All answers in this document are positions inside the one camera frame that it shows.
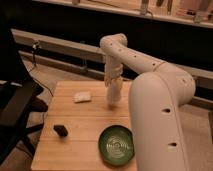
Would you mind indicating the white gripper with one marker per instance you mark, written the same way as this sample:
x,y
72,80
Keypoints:
x,y
112,72

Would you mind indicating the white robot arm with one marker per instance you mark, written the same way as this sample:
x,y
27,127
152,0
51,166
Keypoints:
x,y
155,96

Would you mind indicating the dark eraser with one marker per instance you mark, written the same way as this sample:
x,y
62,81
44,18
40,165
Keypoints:
x,y
61,130

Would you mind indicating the white crumpled cloth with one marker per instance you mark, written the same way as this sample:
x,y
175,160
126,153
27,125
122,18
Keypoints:
x,y
82,97

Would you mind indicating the green ribbed bowl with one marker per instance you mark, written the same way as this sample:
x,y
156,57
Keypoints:
x,y
115,145

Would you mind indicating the black office chair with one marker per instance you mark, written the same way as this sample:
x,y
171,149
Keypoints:
x,y
18,97

